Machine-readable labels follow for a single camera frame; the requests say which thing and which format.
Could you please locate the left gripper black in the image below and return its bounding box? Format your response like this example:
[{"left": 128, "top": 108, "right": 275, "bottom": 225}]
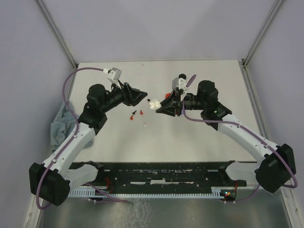
[{"left": 101, "top": 80, "right": 148, "bottom": 114}]

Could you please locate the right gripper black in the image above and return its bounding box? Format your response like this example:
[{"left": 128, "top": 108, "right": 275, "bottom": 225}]
[{"left": 156, "top": 89, "right": 206, "bottom": 117}]

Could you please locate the white earbud charging case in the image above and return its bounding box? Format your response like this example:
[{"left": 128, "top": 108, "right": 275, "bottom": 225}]
[{"left": 149, "top": 99, "right": 161, "bottom": 110}]

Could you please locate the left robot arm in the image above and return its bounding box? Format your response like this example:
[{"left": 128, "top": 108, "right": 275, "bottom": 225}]
[{"left": 29, "top": 82, "right": 148, "bottom": 209}]

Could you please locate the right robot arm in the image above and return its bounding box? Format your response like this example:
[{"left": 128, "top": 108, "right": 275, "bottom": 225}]
[{"left": 149, "top": 78, "right": 298, "bottom": 193}]

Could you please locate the black round case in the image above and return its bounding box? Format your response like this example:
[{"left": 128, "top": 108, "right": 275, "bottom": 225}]
[{"left": 179, "top": 74, "right": 187, "bottom": 80}]

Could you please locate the blue cloth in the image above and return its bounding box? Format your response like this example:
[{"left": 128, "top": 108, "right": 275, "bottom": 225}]
[{"left": 50, "top": 99, "right": 95, "bottom": 152}]

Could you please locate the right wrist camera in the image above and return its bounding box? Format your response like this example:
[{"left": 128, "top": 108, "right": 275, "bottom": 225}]
[{"left": 171, "top": 77, "right": 188, "bottom": 94}]

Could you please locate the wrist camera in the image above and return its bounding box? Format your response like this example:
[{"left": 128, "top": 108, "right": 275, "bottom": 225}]
[
  {"left": 171, "top": 77, "right": 188, "bottom": 94},
  {"left": 103, "top": 68, "right": 122, "bottom": 88}
]

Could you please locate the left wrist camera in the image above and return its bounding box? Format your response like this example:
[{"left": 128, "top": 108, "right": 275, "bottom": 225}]
[{"left": 103, "top": 68, "right": 122, "bottom": 88}]

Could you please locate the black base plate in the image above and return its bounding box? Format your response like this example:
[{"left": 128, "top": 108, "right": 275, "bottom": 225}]
[{"left": 78, "top": 160, "right": 247, "bottom": 192}]

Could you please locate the light blue cable duct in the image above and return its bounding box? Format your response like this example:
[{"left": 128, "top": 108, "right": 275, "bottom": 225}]
[{"left": 68, "top": 186, "right": 224, "bottom": 199}]

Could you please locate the left aluminium frame post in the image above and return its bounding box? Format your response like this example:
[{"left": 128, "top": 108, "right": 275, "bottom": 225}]
[{"left": 35, "top": 0, "right": 78, "bottom": 69}]

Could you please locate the aluminium frame post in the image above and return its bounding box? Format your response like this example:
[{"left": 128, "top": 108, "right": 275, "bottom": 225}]
[
  {"left": 242, "top": 0, "right": 286, "bottom": 68},
  {"left": 35, "top": 0, "right": 78, "bottom": 69}
]

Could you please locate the right aluminium frame post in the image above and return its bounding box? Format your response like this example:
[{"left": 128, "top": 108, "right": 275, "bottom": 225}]
[{"left": 242, "top": 0, "right": 286, "bottom": 68}]

